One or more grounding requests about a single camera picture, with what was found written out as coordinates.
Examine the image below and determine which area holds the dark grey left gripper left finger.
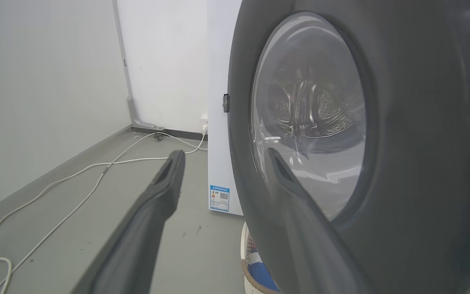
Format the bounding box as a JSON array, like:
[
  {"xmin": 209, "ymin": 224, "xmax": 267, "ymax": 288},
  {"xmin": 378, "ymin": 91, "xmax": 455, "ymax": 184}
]
[{"xmin": 70, "ymin": 150, "xmax": 186, "ymax": 294}]

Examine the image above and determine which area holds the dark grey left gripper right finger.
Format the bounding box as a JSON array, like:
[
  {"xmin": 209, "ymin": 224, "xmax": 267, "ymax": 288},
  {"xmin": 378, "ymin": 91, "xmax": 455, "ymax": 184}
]
[{"xmin": 266, "ymin": 147, "xmax": 372, "ymax": 294}]

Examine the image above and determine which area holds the grey round washing machine door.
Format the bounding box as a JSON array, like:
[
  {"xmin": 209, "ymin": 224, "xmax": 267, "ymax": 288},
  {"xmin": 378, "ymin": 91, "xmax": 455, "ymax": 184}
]
[{"xmin": 228, "ymin": 0, "xmax": 470, "ymax": 294}]

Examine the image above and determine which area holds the white washing machine body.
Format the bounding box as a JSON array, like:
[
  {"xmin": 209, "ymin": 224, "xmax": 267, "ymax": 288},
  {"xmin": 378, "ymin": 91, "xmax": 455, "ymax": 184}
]
[{"xmin": 206, "ymin": 0, "xmax": 244, "ymax": 216}]

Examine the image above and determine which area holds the blue clothing in basket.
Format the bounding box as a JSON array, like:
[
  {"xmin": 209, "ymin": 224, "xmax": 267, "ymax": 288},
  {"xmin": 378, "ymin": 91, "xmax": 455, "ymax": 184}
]
[{"xmin": 246, "ymin": 234, "xmax": 280, "ymax": 292}]

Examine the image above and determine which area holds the white woven laundry basket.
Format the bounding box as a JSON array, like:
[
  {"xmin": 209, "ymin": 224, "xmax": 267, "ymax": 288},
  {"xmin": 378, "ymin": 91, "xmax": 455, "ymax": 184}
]
[{"xmin": 240, "ymin": 222, "xmax": 279, "ymax": 294}]

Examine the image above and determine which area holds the blue energy label sticker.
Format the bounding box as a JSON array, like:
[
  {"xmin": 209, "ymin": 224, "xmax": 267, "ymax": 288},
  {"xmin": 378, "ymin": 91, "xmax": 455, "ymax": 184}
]
[{"xmin": 209, "ymin": 185, "xmax": 231, "ymax": 212}]

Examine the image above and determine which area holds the grey metal partition post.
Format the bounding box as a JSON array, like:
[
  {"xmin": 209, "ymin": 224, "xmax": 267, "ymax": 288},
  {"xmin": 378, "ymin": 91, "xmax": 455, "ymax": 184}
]
[{"xmin": 112, "ymin": 0, "xmax": 164, "ymax": 131}]

